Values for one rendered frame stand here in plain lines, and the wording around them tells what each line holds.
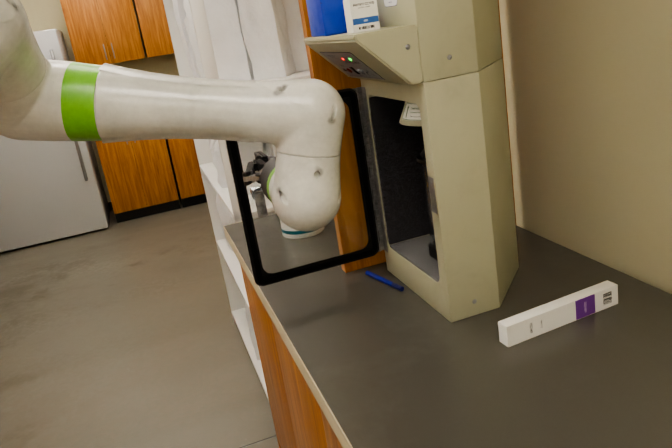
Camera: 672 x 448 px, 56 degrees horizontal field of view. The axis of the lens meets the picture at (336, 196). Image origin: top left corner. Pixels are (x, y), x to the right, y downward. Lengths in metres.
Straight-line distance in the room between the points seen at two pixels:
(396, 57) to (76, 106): 0.52
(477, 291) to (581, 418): 0.36
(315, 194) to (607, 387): 0.54
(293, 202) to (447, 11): 0.44
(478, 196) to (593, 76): 0.39
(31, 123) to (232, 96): 0.29
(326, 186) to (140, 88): 0.30
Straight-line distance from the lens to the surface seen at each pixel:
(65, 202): 6.06
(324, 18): 1.25
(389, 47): 1.10
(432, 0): 1.13
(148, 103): 0.95
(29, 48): 0.93
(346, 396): 1.10
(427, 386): 1.09
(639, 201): 1.41
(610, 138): 1.43
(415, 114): 1.24
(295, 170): 0.94
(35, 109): 0.98
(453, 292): 1.25
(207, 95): 0.94
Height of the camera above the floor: 1.55
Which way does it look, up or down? 16 degrees down
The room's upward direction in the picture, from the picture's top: 9 degrees counter-clockwise
